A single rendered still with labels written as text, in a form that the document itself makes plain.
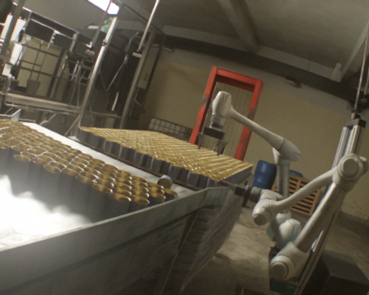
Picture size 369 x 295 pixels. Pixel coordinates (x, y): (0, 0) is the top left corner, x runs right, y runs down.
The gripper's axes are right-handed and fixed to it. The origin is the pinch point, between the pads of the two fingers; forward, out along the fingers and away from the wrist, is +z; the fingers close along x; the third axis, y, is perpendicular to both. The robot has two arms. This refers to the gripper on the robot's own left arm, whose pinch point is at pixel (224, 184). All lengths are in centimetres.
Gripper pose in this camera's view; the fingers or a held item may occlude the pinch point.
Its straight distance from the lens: 189.9
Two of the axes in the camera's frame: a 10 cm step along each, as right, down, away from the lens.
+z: -8.8, -3.1, 3.6
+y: 2.8, -9.5, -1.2
